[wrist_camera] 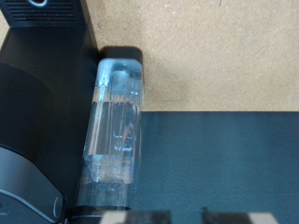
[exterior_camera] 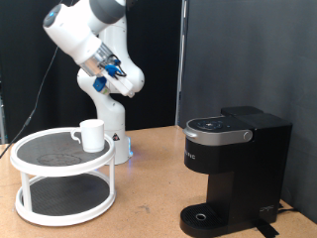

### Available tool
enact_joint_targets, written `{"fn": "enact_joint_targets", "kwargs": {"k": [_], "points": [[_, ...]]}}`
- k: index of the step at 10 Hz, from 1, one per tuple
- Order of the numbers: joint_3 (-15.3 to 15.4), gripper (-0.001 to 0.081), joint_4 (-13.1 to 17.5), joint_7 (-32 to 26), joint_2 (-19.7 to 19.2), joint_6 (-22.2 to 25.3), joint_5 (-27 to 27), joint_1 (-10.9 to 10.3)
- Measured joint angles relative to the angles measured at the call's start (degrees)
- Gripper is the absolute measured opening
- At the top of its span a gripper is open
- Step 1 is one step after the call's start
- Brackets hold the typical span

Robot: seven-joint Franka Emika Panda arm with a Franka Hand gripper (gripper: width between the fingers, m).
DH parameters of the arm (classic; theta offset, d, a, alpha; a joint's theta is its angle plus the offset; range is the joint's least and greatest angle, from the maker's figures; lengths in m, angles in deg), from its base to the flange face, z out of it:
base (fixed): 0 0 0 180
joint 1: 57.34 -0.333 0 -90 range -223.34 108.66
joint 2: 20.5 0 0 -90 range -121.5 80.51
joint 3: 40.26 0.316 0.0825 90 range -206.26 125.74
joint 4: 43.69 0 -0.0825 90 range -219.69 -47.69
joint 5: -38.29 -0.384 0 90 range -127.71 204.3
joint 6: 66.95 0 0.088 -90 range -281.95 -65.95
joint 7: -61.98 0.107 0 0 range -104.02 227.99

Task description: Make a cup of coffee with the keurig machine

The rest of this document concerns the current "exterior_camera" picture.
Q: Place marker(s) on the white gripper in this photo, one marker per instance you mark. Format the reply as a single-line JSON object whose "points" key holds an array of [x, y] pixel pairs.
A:
{"points": [[120, 85]]}

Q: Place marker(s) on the white ceramic mug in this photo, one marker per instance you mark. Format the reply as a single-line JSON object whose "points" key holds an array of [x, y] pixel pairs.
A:
{"points": [[93, 137]]}

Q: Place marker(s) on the black Keurig coffee machine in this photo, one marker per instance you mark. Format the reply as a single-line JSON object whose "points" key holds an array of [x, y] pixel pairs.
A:
{"points": [[244, 172]]}

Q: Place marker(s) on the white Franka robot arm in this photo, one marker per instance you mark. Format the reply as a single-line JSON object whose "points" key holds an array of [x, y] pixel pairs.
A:
{"points": [[109, 109]]}

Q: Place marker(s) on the grey metal pole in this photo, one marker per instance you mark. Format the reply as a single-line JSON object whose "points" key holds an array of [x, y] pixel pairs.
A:
{"points": [[181, 66]]}

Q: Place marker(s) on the white two-tier turntable stand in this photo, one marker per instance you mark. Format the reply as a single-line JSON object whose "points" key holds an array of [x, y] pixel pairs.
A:
{"points": [[66, 167]]}

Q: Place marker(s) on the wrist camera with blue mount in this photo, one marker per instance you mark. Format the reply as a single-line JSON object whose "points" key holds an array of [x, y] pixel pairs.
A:
{"points": [[99, 85]]}

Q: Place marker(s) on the grey metal frame post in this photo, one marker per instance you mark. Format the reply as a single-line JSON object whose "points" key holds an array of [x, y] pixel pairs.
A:
{"points": [[2, 119]]}

